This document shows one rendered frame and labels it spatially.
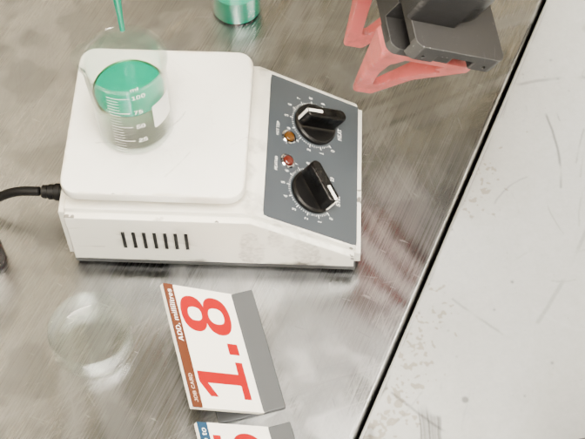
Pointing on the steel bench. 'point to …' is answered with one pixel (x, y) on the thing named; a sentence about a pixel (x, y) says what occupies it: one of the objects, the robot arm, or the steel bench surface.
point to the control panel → (285, 103)
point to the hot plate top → (180, 183)
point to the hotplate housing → (207, 219)
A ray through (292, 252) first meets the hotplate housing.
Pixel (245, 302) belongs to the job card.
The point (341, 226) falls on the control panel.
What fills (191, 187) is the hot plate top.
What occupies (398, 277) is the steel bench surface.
